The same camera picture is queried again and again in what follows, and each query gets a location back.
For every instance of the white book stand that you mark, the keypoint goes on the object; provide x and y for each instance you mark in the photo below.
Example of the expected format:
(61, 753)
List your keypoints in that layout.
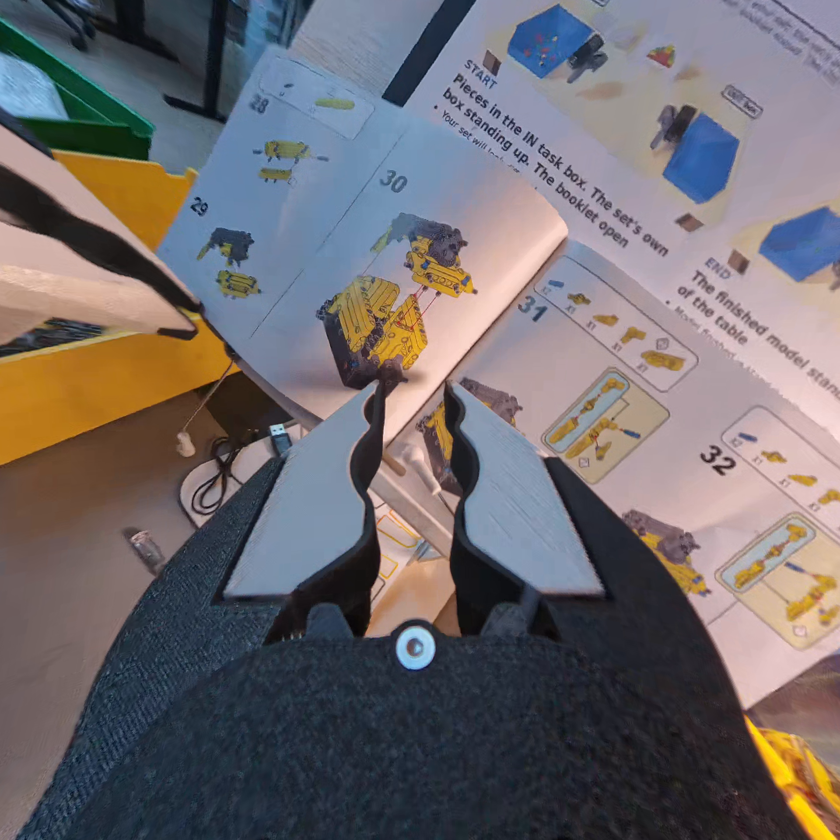
(413, 590)

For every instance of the blue toy kit box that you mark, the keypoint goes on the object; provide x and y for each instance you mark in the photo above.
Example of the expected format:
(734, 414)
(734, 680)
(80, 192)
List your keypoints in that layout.
(807, 754)

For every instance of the instruction booklet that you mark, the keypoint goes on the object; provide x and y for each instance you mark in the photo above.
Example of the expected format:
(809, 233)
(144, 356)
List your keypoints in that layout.
(315, 197)

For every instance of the white task instruction sheet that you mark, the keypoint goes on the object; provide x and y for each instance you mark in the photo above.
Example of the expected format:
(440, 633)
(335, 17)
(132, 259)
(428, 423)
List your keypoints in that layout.
(656, 164)

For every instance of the heap of dark connector pieces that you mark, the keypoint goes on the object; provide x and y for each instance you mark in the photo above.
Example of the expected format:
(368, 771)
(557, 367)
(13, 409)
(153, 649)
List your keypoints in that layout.
(46, 338)

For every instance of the yellow plastic storage bin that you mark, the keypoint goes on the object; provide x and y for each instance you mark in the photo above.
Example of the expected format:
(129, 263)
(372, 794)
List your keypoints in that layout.
(98, 394)

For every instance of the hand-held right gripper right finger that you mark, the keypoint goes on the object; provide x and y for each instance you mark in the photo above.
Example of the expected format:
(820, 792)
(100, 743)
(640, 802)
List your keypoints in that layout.
(531, 525)

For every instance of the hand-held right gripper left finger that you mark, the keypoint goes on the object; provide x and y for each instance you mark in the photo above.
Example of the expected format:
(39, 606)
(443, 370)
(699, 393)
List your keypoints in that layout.
(302, 525)

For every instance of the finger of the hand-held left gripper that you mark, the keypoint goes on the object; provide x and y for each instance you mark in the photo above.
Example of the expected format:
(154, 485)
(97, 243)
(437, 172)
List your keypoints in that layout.
(79, 295)
(52, 184)

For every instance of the green plastic bin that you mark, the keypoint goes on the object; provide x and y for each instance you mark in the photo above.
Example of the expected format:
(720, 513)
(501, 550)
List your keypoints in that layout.
(98, 131)

